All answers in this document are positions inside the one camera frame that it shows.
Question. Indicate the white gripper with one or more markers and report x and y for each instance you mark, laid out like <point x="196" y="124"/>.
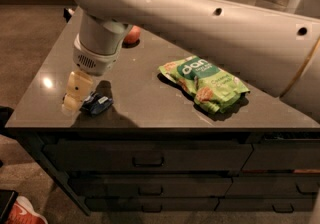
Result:
<point x="94" y="60"/>

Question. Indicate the blue rxbar blueberry wrapper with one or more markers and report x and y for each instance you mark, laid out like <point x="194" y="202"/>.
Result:
<point x="96" y="103"/>

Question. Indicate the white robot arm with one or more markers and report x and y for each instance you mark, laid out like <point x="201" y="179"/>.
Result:
<point x="274" y="51"/>

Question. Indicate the red apple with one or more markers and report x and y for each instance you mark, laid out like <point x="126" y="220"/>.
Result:
<point x="133" y="36"/>

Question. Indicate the small black white object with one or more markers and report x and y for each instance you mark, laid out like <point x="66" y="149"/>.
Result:
<point x="68" y="13"/>

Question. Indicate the dark drawer cabinet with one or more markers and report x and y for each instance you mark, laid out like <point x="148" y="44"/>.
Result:
<point x="153" y="172"/>

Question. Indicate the black box on floor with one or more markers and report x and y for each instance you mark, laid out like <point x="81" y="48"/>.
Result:
<point x="7" y="199"/>

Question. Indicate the green chip bag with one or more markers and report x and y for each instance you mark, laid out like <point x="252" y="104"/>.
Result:
<point x="212" y="88"/>

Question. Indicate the orange sneaker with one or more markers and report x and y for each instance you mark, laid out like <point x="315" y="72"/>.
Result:
<point x="23" y="212"/>

